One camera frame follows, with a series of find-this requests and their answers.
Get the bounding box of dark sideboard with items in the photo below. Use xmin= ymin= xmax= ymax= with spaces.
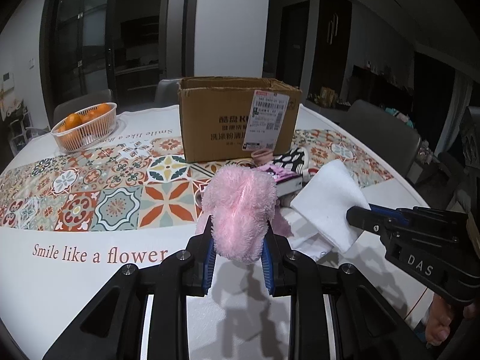
xmin=307 ymin=63 xmax=418 ymax=121

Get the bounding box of brown cardboard box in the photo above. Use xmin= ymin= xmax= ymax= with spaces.
xmin=178 ymin=76 xmax=302 ymax=163

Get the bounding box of grey chair right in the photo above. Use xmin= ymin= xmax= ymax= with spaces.
xmin=340 ymin=100 xmax=421 ymax=176

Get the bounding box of black white patterned mitt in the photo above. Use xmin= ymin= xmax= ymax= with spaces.
xmin=272 ymin=146 xmax=309 ymax=175

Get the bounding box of pink hair scrunchie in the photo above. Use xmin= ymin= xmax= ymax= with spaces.
xmin=251 ymin=149 xmax=273 ymax=167

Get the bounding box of grey chair left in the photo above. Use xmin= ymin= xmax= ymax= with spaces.
xmin=53 ymin=89 xmax=112 ymax=126

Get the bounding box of patterned tile tablecloth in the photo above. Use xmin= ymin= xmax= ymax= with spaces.
xmin=1 ymin=106 xmax=433 ymax=359

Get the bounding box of person's right hand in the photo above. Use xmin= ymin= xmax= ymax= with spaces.
xmin=425 ymin=294 xmax=479 ymax=346

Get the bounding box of white towel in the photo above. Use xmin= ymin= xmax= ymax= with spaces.
xmin=290 ymin=159 xmax=370 ymax=253

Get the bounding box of dark glass door cabinet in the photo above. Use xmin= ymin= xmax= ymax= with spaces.
xmin=39 ymin=0 xmax=197 ymax=121

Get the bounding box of pink fluffy plush cloth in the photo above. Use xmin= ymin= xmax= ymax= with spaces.
xmin=195 ymin=165 xmax=293 ymax=264

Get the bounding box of grey chair behind box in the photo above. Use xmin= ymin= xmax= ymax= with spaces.
xmin=154 ymin=78 xmax=182 ymax=108

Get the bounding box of white shipping label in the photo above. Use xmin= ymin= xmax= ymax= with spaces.
xmin=242 ymin=90 xmax=290 ymax=151

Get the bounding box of orange tangerines pile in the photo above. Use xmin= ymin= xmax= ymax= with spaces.
xmin=55 ymin=103 xmax=113 ymax=149

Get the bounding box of pink covered book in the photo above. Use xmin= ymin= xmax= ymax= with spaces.
xmin=257 ymin=164 xmax=303 ymax=197

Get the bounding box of white plastic fruit basket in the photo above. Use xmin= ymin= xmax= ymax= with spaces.
xmin=50 ymin=101 xmax=119 ymax=153

